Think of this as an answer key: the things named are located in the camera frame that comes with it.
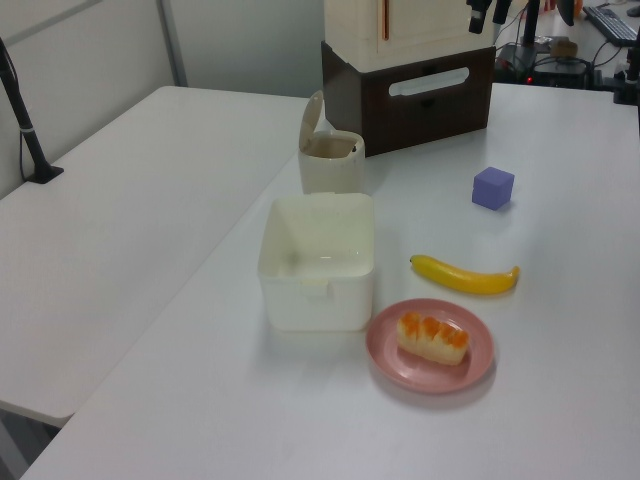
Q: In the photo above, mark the orange glazed bread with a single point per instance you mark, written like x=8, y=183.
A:
x=430, y=340

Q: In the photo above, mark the black monitor stand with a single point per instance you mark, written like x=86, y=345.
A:
x=532, y=22

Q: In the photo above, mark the white open plastic container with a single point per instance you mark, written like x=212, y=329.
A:
x=315, y=305

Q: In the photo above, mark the dark brown drawer box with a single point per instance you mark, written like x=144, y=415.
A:
x=435, y=120

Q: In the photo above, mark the small cardboard box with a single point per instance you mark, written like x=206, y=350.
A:
x=563, y=47

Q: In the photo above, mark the black keyboard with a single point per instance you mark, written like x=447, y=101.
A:
x=617, y=22

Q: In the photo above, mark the pink plate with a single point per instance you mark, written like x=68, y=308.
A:
x=385, y=350

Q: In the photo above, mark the black table clamp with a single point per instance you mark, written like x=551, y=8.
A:
x=627, y=85

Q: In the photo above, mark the yellow banana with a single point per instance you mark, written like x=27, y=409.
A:
x=465, y=277

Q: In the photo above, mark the cream mini trash bin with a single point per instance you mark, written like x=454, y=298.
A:
x=327, y=175

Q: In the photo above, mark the orange box latch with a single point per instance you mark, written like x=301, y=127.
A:
x=384, y=20

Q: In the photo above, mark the cream storage box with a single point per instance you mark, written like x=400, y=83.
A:
x=425, y=30

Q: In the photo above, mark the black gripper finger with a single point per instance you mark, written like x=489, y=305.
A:
x=478, y=15
x=501, y=10

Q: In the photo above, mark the black electronics box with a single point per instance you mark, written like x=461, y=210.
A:
x=555, y=72

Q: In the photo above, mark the purple cube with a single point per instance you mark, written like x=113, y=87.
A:
x=492, y=189

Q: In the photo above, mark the black camera stand pole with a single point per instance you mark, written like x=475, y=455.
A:
x=25, y=130

